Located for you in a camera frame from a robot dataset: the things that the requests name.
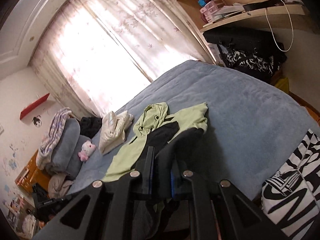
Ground wooden bed frame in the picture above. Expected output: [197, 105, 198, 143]
[289, 92, 320, 124]

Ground small blue pillow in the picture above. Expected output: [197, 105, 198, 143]
[64, 135, 87, 180]

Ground yellow bag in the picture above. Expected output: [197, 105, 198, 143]
[274, 77, 289, 94]

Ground pink storage drawers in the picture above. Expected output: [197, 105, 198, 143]
[200, 0, 224, 22]

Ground red wall shelf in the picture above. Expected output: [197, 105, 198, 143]
[20, 93, 50, 119]

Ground beige crumpled cloth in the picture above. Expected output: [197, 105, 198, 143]
[47, 174, 74, 199]

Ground blue wall stickers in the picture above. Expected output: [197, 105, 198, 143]
[0, 142, 20, 178]

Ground white printed box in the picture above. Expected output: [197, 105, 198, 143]
[207, 42, 225, 65]

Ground green and black hooded jacket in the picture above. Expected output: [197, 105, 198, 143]
[102, 102, 209, 240]

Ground black white printed cloth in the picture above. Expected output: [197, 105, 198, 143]
[261, 129, 320, 240]

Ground black fuzzy cloth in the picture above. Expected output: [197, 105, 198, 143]
[79, 116, 103, 139]

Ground folded cream puffer jacket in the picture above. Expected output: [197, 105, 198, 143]
[98, 110, 134, 155]

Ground purple floral blanket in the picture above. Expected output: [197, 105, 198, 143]
[36, 107, 73, 169]

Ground pink and white plush cat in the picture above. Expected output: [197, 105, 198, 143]
[78, 140, 97, 162]

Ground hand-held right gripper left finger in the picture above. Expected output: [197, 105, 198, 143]
[32, 146, 155, 240]

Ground white cable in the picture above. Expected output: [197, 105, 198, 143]
[265, 0, 293, 52]

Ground curved wooden desk shelf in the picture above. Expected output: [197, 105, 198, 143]
[200, 4, 308, 33]

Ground white leaf print curtain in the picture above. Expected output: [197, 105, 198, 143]
[30, 0, 152, 115]
[75, 0, 203, 80]

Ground black clothes pile under desk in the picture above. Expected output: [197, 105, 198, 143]
[204, 26, 287, 63]

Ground black keyboard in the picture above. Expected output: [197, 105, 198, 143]
[242, 0, 304, 12]

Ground stack of white papers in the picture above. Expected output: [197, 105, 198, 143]
[217, 2, 247, 18]

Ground orange wooden nightstand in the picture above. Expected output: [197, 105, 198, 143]
[14, 150, 52, 195]

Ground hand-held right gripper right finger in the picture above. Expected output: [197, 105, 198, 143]
[170, 170, 288, 240]

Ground black white patterned garment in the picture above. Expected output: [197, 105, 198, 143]
[224, 49, 282, 78]

